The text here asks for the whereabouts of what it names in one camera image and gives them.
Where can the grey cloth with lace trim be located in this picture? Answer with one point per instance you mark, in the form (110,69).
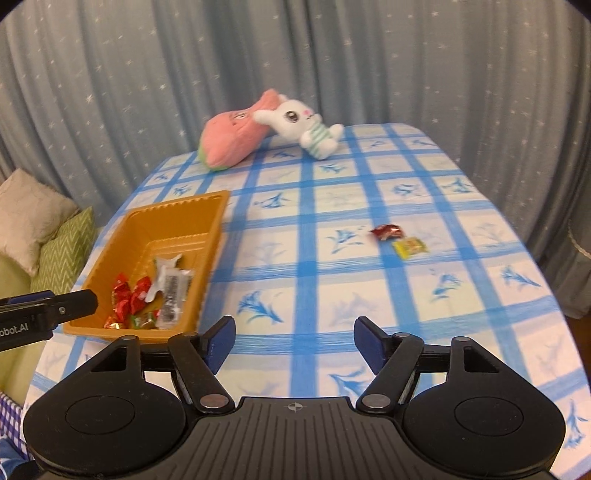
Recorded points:
(581,249)

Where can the small red candy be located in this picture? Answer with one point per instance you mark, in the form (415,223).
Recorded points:
(139,295)

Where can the blue checked tablecloth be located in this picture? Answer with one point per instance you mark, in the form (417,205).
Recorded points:
(323,207)

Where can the clear packet of dark bars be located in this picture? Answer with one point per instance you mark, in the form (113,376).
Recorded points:
(173,295)

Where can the green zigzag pillow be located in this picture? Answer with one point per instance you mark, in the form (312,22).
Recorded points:
(64,249)

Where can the brown red candy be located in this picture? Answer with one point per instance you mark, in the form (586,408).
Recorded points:
(387,232)

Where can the large red snack packet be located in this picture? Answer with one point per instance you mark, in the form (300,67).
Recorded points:
(121,290)

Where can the orange plastic tray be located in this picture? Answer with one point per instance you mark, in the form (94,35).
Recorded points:
(161,221)

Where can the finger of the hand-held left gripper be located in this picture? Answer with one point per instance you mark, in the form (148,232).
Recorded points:
(74,305)
(32,297)

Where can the red foil snack packet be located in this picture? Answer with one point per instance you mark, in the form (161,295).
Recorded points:
(115,321)

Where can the grey blue star curtain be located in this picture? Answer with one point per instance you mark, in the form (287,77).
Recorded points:
(369,55)

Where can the white bunny plush toy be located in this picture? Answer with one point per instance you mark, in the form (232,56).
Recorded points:
(291,115)

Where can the green candy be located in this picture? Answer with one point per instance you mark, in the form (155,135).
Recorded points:
(145,321)

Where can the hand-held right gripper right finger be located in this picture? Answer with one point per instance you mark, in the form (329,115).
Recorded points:
(369,344)

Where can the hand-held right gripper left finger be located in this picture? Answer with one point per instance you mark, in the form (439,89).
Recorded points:
(221,344)

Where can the yellow candy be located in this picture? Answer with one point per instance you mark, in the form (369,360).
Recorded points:
(410,247)

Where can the beige pillow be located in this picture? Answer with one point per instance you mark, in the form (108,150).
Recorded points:
(27,217)

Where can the white snack packet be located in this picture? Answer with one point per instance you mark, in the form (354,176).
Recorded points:
(161,270)

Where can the pink plush toy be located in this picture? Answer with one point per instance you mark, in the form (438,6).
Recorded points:
(231,138)

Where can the blue white checked cloth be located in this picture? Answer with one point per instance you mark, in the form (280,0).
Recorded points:
(9,415)

